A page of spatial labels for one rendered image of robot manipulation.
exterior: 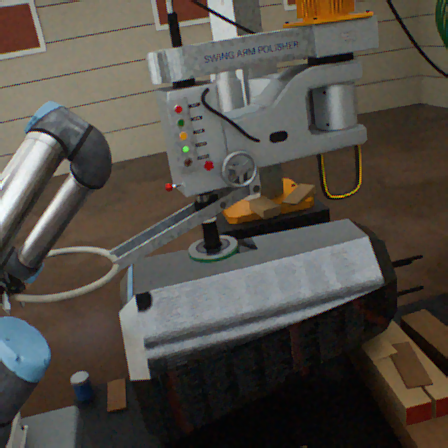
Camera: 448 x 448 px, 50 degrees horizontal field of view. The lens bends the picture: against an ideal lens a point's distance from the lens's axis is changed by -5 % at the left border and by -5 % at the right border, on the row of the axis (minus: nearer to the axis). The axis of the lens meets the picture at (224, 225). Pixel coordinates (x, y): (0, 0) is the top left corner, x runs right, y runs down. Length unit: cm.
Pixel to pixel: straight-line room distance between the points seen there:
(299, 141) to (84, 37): 614
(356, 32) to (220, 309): 124
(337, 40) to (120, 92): 610
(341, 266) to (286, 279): 24
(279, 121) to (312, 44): 34
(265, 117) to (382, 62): 720
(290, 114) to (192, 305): 86
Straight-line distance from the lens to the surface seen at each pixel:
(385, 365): 236
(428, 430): 223
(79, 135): 135
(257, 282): 200
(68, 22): 798
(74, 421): 142
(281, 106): 205
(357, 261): 211
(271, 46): 201
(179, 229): 205
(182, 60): 189
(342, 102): 220
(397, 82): 933
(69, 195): 147
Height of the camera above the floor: 173
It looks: 22 degrees down
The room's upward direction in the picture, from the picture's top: 10 degrees counter-clockwise
